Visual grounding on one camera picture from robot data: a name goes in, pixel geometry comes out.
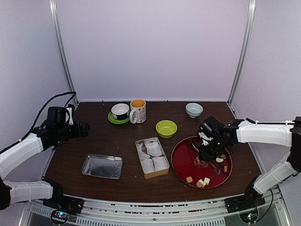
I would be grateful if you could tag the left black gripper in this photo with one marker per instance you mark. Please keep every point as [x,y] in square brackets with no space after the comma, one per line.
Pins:
[84,133]

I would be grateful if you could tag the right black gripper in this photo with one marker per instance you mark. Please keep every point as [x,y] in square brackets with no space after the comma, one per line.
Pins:
[205,156]

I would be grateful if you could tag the metal tongs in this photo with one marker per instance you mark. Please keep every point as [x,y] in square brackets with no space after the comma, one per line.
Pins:
[199,163]

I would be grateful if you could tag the bear print tin lid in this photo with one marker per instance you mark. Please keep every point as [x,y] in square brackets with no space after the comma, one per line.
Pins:
[102,166]

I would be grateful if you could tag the beige rectangular tin box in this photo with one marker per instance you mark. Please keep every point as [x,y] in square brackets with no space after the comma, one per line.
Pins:
[155,173]

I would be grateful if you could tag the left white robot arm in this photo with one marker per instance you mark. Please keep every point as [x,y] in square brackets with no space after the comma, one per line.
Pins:
[59,126]

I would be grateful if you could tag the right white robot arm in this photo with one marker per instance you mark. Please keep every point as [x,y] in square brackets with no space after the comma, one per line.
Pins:
[286,135]

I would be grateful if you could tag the white oval chocolate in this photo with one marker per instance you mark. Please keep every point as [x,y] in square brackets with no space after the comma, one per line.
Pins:
[219,160]

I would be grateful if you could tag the cream cube chocolate front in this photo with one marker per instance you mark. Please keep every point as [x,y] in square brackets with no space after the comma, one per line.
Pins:
[207,180]

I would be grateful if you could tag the beige chocolate piece front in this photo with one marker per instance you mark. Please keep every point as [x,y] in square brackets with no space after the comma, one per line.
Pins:
[201,183]

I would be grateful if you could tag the tan cube chocolate front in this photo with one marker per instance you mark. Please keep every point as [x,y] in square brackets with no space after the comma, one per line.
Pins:
[189,179]

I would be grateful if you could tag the red round lacquer tray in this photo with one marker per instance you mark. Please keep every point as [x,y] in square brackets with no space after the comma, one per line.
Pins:
[195,172]

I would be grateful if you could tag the pale blue ceramic bowl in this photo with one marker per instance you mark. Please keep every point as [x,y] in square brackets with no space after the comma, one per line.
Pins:
[193,110]

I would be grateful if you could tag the navy white cup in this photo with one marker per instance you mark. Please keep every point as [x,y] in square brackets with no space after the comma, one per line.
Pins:
[120,111]

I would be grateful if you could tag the lime green bowl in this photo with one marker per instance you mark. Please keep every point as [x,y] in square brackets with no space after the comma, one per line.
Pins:
[166,128]

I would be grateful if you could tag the white paper cup liner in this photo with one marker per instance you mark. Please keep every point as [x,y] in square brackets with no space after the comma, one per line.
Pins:
[142,152]
[148,166]
[160,163]
[153,149]

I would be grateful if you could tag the white patterned mug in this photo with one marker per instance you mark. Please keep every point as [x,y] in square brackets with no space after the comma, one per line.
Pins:
[138,111]

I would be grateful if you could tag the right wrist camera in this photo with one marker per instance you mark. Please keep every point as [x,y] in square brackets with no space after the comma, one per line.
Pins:
[204,138]

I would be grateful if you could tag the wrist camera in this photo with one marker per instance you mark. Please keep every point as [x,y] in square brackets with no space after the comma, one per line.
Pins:
[204,138]
[69,114]

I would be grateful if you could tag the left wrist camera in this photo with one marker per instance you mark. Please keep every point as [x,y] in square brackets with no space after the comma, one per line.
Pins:
[69,114]

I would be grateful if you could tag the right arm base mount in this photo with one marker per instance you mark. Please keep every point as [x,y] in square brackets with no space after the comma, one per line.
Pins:
[244,203]

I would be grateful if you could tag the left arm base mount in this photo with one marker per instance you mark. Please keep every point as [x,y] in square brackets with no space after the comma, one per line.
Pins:
[68,204]

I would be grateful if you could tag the left aluminium frame post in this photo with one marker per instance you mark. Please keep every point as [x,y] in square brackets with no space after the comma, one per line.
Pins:
[62,54]

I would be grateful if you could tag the aluminium frame post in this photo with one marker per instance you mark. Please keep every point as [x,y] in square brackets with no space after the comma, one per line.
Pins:
[62,54]
[245,44]

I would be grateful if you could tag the right aluminium frame post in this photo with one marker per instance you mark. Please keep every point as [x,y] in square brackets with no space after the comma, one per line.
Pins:
[245,44]

